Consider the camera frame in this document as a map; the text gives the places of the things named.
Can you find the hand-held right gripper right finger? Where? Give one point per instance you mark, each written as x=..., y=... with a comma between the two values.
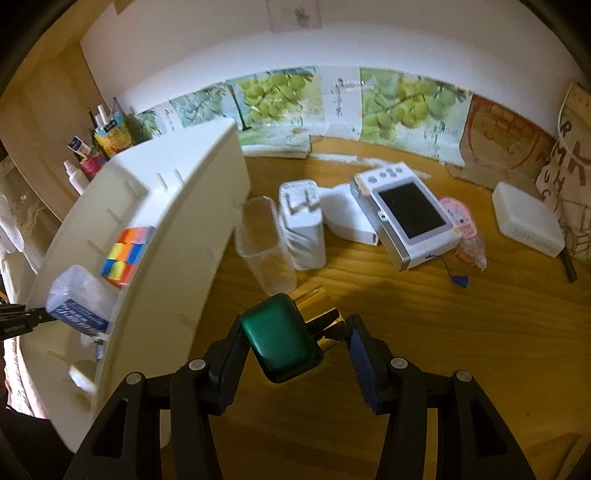
x=364, y=369

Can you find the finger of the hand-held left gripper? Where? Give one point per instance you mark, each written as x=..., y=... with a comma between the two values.
x=10, y=308
x=27, y=321

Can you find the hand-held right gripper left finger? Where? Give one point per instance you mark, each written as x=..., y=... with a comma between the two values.
x=229, y=364

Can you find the green bottle with gold cap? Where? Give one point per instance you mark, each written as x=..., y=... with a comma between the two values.
x=277, y=337

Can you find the clear labelled plastic box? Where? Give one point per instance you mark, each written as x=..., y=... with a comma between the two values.
x=78, y=295

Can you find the clear plastic container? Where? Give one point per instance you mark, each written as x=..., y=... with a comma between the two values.
x=265, y=258

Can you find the multicoloured puzzle cube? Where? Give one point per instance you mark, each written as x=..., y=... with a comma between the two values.
x=127, y=254

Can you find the white plastic organizer tray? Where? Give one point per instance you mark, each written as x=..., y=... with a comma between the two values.
x=184, y=221

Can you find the white charger plug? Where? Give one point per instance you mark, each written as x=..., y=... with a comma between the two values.
x=302, y=230

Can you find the white bottle-shaped board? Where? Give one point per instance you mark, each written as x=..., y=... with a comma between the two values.
x=344, y=217

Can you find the white handheld console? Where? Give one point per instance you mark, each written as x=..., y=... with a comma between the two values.
x=406, y=217

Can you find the white cloth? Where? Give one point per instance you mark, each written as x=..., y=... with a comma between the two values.
x=14, y=230

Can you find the blue tassel charm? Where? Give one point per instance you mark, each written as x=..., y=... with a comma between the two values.
x=459, y=280

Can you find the white spray bottle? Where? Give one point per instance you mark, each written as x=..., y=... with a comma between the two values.
x=75, y=177

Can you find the pink tube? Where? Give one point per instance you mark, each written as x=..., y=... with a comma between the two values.
x=91, y=166

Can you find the blue and white tube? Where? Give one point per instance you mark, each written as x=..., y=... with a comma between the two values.
x=79, y=146

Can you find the pink round item in bag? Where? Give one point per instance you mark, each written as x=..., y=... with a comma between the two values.
x=461, y=221

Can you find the yellow orange packet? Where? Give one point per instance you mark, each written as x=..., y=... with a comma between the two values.
x=111, y=137

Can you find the white pens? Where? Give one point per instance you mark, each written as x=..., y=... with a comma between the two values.
x=100, y=115

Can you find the white rectangular box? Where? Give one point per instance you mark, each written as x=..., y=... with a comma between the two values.
x=526, y=217

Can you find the clear acrylic holder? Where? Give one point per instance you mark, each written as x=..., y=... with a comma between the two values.
x=117, y=108

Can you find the dark pen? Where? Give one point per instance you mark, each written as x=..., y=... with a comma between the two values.
x=569, y=267

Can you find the folded grape print carton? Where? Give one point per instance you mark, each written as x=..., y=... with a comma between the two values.
x=272, y=106

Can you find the large grape print carton panel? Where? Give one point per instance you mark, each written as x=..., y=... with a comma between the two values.
x=411, y=110

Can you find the white printed carton panel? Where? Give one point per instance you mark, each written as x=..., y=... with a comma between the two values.
x=341, y=101

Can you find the brown printed cardboard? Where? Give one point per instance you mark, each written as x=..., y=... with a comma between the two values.
x=503, y=138

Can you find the printed canvas bag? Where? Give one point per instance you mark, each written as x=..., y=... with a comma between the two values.
x=575, y=184

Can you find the pink square wall sticker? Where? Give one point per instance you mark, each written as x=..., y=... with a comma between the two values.
x=295, y=14

